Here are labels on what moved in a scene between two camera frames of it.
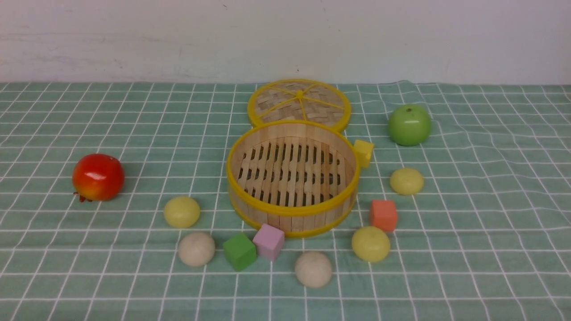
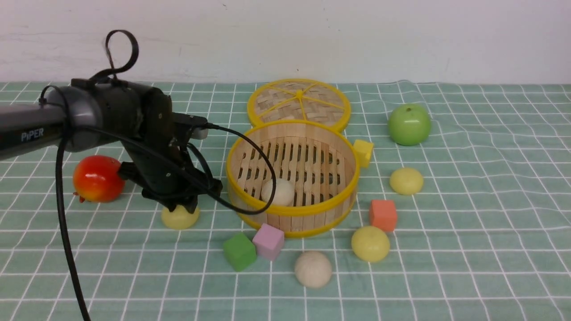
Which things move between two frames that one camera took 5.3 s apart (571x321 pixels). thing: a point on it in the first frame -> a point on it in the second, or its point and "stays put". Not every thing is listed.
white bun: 196,249 -> 284,194
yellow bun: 181,211 stays put
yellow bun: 370,244 stays put
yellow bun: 407,181 stays put
